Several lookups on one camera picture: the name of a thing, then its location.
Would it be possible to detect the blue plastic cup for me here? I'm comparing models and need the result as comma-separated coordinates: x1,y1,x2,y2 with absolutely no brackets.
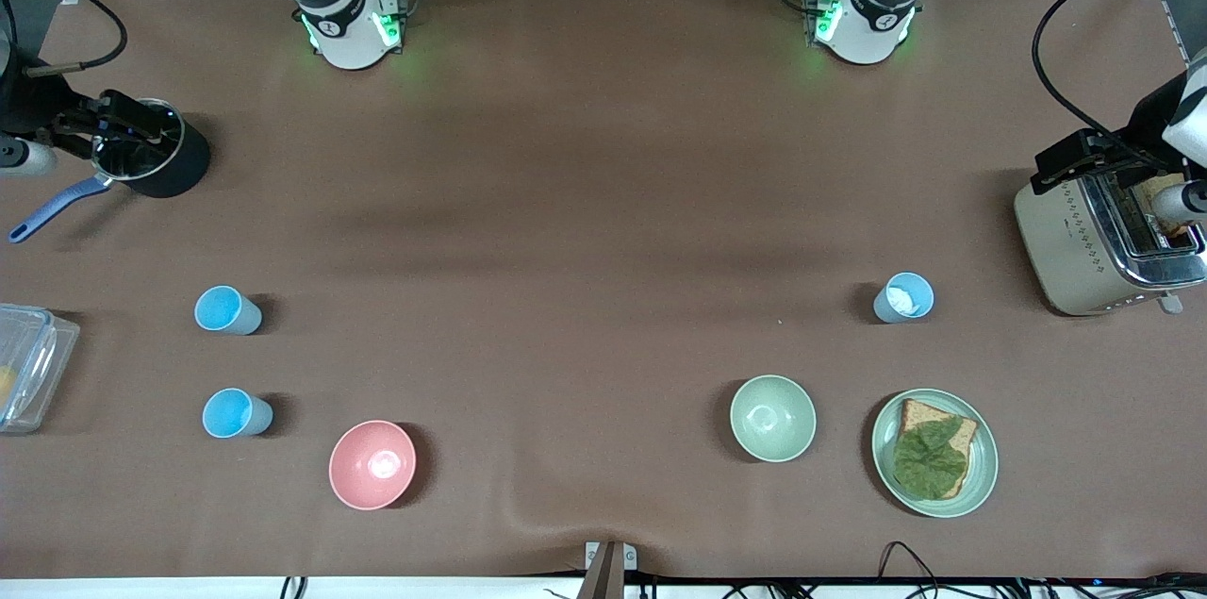
194,285,264,337
202,388,274,440
872,272,935,324

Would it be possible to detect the toast slice in toaster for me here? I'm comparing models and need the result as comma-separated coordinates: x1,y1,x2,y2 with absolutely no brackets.
1136,173,1197,238

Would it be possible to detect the beige chrome toaster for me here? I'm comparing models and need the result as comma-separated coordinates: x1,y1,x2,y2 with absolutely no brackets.
1014,167,1207,317

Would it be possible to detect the clear plastic container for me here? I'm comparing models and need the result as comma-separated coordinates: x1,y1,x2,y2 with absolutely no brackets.
0,303,82,435

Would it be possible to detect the brown bread slice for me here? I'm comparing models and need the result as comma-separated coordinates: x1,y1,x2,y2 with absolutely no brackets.
896,398,980,500

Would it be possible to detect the green plate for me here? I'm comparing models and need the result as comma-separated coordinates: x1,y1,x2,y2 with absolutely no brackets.
870,388,1000,519

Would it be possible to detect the green lettuce leaf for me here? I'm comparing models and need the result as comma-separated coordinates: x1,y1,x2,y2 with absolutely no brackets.
892,417,969,499

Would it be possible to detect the green bowl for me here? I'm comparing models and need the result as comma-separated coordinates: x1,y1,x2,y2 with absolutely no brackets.
729,374,818,464

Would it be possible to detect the pink bowl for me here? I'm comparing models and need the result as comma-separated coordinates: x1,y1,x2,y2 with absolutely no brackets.
328,420,417,512

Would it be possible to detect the brown table cover mat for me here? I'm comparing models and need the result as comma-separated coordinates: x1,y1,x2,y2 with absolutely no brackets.
0,0,1207,581

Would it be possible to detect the brown wooden strut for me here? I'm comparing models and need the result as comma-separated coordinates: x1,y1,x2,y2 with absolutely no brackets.
577,542,625,599

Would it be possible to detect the black saucepan blue handle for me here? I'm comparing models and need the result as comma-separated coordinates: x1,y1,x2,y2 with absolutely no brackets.
8,97,212,245

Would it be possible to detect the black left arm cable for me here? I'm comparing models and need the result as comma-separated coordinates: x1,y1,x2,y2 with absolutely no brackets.
1031,0,1207,168

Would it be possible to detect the black looped floor cable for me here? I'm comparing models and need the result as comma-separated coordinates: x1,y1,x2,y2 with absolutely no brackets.
877,541,944,581

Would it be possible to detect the metal table clamp bracket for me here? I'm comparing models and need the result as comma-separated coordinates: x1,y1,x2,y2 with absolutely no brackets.
585,541,638,574

